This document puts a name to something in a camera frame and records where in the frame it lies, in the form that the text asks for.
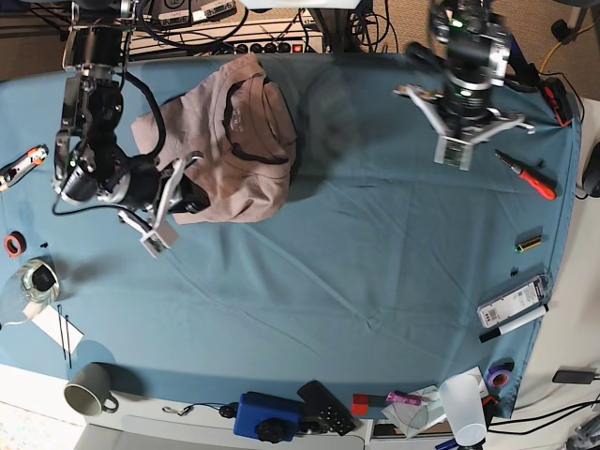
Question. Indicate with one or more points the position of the pink T-shirt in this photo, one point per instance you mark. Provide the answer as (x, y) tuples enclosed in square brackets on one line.
[(239, 121)]

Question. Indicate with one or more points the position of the orange handled screwdriver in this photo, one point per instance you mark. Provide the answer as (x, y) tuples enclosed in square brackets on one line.
[(527, 175)]

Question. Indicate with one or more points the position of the translucent plastic cup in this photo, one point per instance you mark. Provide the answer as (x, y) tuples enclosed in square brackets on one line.
[(462, 405)]

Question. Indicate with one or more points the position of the black power strip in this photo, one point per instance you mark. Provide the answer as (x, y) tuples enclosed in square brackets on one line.
[(270, 47)]

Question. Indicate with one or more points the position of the orange white utility knife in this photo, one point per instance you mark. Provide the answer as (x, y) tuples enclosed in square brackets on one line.
[(15, 171)]

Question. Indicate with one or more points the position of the purple tube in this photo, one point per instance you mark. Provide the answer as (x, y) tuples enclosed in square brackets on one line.
[(404, 398)]

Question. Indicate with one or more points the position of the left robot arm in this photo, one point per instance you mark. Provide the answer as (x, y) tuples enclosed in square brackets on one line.
[(476, 60)]

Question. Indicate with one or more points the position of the black computer mouse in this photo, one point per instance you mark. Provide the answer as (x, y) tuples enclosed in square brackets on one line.
[(591, 174)]

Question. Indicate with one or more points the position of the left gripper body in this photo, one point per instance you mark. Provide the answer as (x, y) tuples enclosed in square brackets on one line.
[(462, 116)]

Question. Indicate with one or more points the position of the black white marker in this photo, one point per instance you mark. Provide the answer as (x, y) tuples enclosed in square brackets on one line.
[(514, 324)]

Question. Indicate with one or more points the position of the clear plastic case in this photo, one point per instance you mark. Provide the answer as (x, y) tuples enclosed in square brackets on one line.
[(514, 301)]

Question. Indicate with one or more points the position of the white paper card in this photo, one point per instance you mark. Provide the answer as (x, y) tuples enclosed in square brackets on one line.
[(47, 322)]

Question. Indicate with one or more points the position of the purple tape roll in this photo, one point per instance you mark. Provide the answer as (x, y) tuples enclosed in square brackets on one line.
[(498, 375)]

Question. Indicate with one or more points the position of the black phone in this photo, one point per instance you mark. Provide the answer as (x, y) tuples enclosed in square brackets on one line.
[(572, 376)]

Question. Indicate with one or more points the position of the blue box with knob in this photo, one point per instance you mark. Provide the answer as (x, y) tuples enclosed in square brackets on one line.
[(266, 418)]

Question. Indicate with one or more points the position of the blue table cloth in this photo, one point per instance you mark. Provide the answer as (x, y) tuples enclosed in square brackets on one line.
[(367, 280)]

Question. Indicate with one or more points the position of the grey ceramic mug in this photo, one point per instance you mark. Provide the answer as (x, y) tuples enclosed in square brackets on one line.
[(89, 392)]

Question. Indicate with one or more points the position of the red black block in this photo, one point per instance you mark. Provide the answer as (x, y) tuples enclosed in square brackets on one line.
[(362, 403)]

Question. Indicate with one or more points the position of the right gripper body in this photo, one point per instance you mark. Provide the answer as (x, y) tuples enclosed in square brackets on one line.
[(146, 188)]

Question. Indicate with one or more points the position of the black zip tie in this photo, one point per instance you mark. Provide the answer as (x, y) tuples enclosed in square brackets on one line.
[(64, 335)]

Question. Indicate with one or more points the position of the gold AA battery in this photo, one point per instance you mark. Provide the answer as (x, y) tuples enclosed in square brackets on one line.
[(528, 244)]

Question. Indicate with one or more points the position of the black remote control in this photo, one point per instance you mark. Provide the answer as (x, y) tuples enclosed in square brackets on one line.
[(322, 403)]

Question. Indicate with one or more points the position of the orange black clamp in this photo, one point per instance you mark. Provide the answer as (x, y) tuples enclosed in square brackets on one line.
[(556, 97)]

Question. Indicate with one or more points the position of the red tape roll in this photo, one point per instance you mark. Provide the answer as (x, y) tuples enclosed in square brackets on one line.
[(14, 244)]

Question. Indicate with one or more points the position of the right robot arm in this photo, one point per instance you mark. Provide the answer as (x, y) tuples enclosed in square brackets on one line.
[(91, 170)]

